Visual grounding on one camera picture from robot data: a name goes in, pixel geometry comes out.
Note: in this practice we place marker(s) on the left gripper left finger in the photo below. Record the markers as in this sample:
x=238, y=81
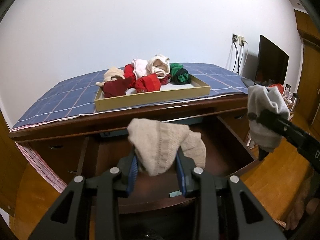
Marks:
x=69, y=216

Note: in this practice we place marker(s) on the dark red striped-band underwear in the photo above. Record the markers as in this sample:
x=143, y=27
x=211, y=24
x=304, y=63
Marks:
x=166, y=80

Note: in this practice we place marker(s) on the tan socks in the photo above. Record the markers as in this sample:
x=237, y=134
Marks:
x=165, y=144

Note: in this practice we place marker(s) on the wall power outlet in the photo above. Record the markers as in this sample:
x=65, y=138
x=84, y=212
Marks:
x=241, y=40

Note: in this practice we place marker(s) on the pale pink underwear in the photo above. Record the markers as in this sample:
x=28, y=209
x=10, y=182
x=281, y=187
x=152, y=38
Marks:
x=140, y=68

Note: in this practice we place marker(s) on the wooden wardrobe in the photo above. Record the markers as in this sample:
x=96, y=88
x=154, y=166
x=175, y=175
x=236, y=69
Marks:
x=308, y=89

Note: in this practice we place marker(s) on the black television screen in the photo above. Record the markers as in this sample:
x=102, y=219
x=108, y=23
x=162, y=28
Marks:
x=272, y=63

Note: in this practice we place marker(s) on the wooden door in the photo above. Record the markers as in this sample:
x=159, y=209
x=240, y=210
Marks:
x=12, y=167

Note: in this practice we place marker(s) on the person's right hand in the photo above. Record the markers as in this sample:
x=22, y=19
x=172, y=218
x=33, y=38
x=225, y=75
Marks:
x=306, y=201

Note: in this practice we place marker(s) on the wooden drawer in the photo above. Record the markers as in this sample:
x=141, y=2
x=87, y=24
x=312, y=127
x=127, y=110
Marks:
x=226, y=154

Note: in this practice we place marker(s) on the maroon underwear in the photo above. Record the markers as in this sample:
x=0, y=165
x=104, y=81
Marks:
x=117, y=87

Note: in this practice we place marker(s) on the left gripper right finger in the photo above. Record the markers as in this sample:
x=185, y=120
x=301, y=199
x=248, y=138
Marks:
x=226, y=209

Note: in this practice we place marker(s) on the blue plaid tablecloth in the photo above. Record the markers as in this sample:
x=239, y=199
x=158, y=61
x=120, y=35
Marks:
x=74, y=97

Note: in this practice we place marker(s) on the green black striped underwear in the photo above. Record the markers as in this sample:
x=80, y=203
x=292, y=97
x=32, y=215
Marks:
x=179, y=75

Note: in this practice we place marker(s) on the cream white underwear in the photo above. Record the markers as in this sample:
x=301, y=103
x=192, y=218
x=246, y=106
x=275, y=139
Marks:
x=159, y=65

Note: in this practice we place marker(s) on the red clutter item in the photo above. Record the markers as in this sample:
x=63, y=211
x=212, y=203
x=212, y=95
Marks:
x=279, y=87

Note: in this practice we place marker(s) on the teal paper card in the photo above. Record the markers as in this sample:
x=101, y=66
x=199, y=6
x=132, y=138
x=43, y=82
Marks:
x=175, y=194

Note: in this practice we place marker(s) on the white blue grey underwear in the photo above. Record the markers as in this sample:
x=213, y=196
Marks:
x=265, y=105

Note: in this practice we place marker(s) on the bright red garment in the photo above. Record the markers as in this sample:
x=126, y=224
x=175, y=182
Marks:
x=128, y=71

